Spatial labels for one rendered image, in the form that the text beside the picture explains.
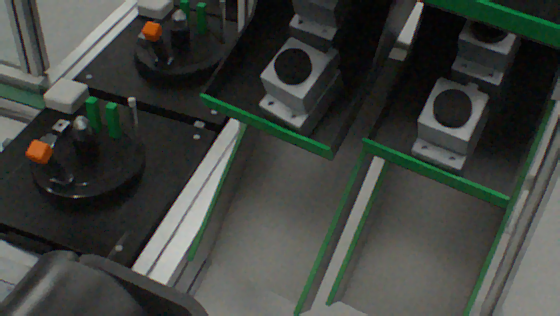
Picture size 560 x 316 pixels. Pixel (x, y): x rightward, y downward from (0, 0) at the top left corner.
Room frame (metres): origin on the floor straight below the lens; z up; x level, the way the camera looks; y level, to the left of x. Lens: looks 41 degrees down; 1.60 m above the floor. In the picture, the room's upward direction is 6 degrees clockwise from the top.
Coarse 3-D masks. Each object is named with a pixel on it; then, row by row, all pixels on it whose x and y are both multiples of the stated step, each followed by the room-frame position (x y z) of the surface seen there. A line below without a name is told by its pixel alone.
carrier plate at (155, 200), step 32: (32, 128) 0.64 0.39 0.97; (160, 128) 0.67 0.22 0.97; (192, 128) 0.67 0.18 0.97; (0, 160) 0.57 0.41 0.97; (160, 160) 0.61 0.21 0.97; (192, 160) 0.61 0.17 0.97; (0, 192) 0.52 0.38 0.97; (32, 192) 0.53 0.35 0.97; (128, 192) 0.55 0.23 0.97; (160, 192) 0.55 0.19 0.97; (0, 224) 0.48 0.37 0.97; (32, 224) 0.48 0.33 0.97; (64, 224) 0.49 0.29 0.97; (96, 224) 0.49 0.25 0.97; (128, 224) 0.50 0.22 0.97; (128, 256) 0.45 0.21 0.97
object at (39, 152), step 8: (48, 136) 0.53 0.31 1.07; (56, 136) 0.53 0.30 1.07; (32, 144) 0.51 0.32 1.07; (40, 144) 0.51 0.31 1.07; (48, 144) 0.52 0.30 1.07; (56, 144) 0.53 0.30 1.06; (32, 152) 0.50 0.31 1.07; (40, 152) 0.50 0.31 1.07; (48, 152) 0.51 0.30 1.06; (32, 160) 0.50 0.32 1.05; (40, 160) 0.50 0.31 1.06; (48, 160) 0.51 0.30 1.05; (56, 160) 0.52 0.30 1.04; (48, 168) 0.51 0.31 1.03; (56, 168) 0.52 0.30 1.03; (64, 168) 0.53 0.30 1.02; (56, 176) 0.52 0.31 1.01; (64, 176) 0.53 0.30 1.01
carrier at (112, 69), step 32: (160, 0) 0.95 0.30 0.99; (224, 0) 0.85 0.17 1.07; (128, 32) 0.88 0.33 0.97; (192, 32) 0.87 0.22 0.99; (224, 32) 0.85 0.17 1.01; (96, 64) 0.79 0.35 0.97; (128, 64) 0.80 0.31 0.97; (160, 64) 0.77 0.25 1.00; (192, 64) 0.79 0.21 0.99; (96, 96) 0.73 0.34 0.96; (128, 96) 0.72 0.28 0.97; (160, 96) 0.73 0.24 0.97; (192, 96) 0.74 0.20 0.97
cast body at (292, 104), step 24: (288, 48) 0.46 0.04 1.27; (312, 48) 0.46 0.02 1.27; (264, 72) 0.44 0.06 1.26; (288, 72) 0.43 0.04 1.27; (312, 72) 0.44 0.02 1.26; (336, 72) 0.47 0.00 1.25; (264, 96) 0.45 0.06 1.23; (288, 96) 0.43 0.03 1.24; (312, 96) 0.43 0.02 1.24; (336, 96) 0.47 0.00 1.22; (288, 120) 0.43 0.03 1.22; (312, 120) 0.44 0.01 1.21
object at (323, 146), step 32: (256, 0) 0.54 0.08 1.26; (288, 0) 0.58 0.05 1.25; (384, 0) 0.57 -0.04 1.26; (256, 32) 0.54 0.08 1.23; (288, 32) 0.54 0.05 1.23; (352, 32) 0.54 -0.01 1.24; (384, 32) 0.50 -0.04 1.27; (224, 64) 0.49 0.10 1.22; (256, 64) 0.51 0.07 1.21; (352, 64) 0.51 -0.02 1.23; (224, 96) 0.48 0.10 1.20; (256, 96) 0.48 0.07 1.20; (352, 96) 0.48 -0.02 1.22; (256, 128) 0.45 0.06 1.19; (320, 128) 0.45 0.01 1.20
